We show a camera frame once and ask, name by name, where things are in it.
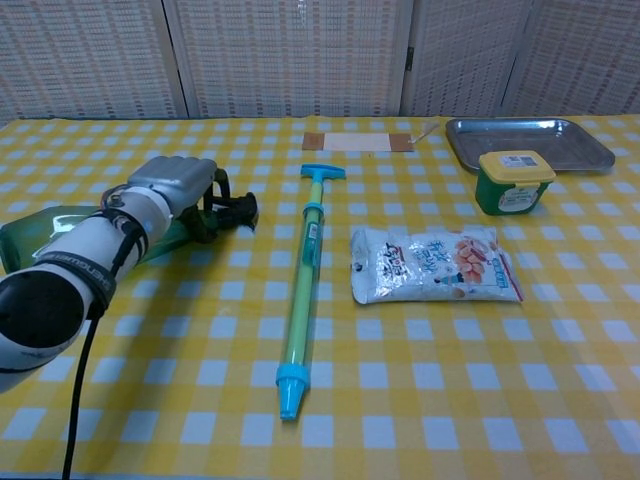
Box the stainless steel tray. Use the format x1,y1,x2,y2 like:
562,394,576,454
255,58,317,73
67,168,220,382
444,117,616,176

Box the green plastic spray bottle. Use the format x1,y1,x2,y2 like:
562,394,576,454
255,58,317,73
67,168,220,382
0,192,260,274

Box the beige card with brown tape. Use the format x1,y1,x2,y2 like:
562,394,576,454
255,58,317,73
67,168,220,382
301,132,416,154

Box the green blue toy water pump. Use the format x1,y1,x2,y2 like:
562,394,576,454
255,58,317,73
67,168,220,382
275,163,347,422

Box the woven folding screen panel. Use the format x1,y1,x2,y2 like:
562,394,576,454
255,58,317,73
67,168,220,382
162,0,416,120
402,0,534,119
0,0,189,121
502,0,640,116

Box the white snack bag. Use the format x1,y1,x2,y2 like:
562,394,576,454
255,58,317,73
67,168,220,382
349,224,526,305

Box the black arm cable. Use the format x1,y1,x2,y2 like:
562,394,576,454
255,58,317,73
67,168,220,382
60,212,151,480

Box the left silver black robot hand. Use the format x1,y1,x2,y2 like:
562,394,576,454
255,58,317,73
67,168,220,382
127,155,234,245

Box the green tub with yellow lid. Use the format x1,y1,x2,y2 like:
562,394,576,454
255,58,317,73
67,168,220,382
474,149,557,217

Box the yellow white checkered tablecloth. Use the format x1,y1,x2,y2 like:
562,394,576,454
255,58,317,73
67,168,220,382
0,114,640,480

